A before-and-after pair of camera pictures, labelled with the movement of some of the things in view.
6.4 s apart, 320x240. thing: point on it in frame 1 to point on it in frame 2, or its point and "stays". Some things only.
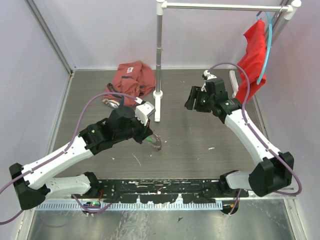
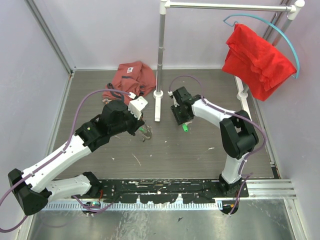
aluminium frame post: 51,36 stays
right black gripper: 196,93 to 180,120
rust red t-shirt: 135,78 stays
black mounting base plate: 162,191 stays
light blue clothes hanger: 268,47 to 231,24
